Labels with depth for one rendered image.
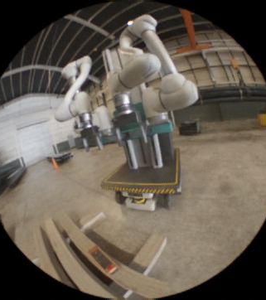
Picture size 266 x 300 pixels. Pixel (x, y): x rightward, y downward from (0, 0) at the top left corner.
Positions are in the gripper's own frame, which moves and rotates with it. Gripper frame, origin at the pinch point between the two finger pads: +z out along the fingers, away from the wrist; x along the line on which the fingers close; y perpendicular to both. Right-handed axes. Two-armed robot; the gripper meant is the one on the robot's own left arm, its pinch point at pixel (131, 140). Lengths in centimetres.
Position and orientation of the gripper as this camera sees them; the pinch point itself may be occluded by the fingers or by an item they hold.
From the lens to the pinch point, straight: 50.9
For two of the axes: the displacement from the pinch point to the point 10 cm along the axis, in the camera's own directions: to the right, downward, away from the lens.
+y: -4.0, 2.9, -8.7
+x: 8.9, -1.1, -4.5
